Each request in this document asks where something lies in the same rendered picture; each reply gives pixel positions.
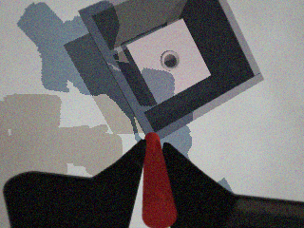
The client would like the red peg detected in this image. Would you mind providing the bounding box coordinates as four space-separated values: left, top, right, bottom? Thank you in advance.
142 132 177 228

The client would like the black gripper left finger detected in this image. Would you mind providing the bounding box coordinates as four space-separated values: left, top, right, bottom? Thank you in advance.
4 139 146 228

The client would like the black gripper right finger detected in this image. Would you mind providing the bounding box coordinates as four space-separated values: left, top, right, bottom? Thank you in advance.
162 142 304 228

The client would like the dark grey box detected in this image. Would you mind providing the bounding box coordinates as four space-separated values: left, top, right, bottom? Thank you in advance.
78 0 264 140

